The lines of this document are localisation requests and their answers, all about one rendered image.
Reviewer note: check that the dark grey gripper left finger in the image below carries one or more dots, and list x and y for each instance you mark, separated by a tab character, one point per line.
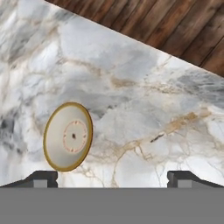
43	177

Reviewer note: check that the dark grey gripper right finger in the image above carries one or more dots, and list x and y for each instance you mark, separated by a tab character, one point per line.
180	177

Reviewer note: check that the white bowl with gold rim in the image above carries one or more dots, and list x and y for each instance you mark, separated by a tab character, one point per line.
67	136

